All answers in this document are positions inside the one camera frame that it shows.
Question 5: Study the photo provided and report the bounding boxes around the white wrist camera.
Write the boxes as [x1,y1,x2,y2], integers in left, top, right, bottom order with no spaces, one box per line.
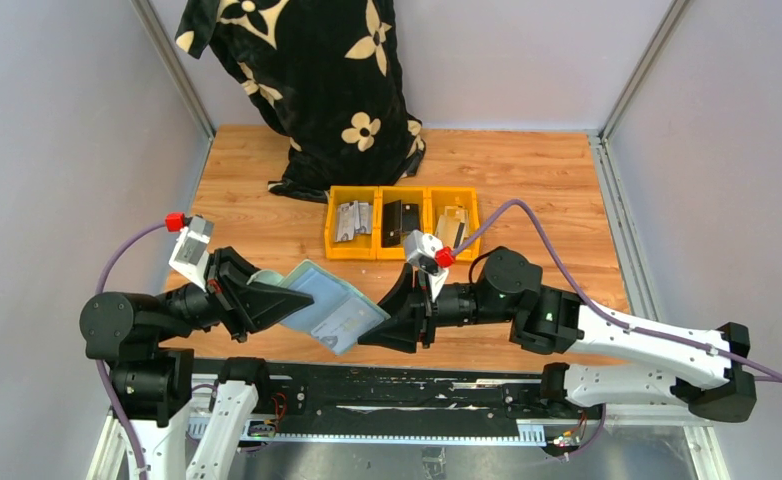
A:
[403,230,455,301]
[164,212,214,290]

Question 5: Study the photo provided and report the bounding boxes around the green leather card holder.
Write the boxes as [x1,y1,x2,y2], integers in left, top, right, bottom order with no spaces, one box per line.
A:
[253,260,383,338]

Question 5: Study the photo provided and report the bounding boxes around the black cards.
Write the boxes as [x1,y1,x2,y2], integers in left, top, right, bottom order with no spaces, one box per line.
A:
[381,200,421,248]

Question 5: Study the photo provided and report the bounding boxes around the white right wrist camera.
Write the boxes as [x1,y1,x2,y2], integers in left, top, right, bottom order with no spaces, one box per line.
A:
[403,230,455,301]

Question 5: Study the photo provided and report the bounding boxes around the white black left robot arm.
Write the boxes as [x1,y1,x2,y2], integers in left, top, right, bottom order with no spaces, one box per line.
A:
[79,247,314,479]

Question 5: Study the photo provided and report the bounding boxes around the silver grey cards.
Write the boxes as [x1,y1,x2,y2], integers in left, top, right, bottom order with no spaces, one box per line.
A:
[334,201,373,243]

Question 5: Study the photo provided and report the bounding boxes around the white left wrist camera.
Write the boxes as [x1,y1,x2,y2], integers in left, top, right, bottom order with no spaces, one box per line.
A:
[164,212,214,290]

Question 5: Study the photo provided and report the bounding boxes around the black floral blanket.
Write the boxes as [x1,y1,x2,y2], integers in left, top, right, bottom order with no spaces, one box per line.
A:
[175,0,426,203]

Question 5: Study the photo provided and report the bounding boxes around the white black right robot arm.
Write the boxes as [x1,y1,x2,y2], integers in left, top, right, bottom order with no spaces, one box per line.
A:
[358,247,757,423]

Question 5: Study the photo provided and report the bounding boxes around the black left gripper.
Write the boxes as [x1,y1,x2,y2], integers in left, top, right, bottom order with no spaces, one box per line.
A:
[155,240,314,339]

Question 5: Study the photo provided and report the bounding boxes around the gold beige cards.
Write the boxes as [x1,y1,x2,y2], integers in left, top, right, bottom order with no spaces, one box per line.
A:
[435,205,469,249]

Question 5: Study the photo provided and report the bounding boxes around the right yellow plastic bin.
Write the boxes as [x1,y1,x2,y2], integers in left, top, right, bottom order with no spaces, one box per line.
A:
[425,187,480,249]

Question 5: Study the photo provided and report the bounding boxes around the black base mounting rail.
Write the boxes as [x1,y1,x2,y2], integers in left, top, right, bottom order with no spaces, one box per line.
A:
[195,357,606,440]

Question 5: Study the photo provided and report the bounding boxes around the silver VIP credit card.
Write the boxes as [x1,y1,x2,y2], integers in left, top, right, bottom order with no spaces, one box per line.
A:
[310,299,388,355]

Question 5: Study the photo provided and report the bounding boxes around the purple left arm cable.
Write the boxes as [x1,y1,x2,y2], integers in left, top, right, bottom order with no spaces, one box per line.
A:
[92,221,220,480]

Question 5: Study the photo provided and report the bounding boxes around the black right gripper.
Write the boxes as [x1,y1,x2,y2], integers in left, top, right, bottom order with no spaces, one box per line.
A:
[357,263,513,354]

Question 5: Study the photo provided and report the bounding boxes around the left yellow plastic bin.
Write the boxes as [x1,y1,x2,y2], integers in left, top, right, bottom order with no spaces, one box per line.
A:
[324,186,379,260]

